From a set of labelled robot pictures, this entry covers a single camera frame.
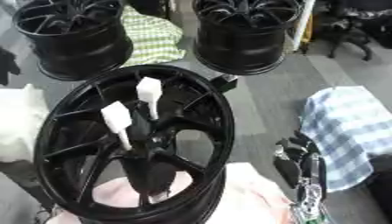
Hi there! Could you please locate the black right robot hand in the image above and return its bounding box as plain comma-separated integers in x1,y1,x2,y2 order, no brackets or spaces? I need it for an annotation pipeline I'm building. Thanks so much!
272,129,330,202

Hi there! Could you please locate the black spoked wheel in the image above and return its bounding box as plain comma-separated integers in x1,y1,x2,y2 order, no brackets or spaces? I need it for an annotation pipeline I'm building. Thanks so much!
31,64,238,224

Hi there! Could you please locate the black wheel rim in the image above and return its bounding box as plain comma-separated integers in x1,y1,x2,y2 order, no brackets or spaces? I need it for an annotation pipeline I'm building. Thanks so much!
12,0,135,81
191,0,304,76

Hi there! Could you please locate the white pin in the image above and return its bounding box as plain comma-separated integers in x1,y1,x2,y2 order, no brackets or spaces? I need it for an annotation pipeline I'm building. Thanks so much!
135,76,165,121
99,101,135,151

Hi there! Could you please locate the pink cloth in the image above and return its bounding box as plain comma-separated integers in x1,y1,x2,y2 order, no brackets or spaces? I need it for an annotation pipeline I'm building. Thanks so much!
44,162,298,224

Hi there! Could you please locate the blue white checked cloth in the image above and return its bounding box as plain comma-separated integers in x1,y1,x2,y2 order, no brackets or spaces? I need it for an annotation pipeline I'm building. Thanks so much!
298,85,392,193

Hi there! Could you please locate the small black box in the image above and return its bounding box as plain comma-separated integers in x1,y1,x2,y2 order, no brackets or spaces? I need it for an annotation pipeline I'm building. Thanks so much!
209,73,239,93

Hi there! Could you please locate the black chair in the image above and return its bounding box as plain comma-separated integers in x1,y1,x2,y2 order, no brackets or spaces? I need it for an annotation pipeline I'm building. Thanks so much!
318,0,392,61

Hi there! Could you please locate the green white checked cloth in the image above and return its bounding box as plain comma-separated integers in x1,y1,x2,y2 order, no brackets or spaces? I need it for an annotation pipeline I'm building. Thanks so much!
119,4,189,67

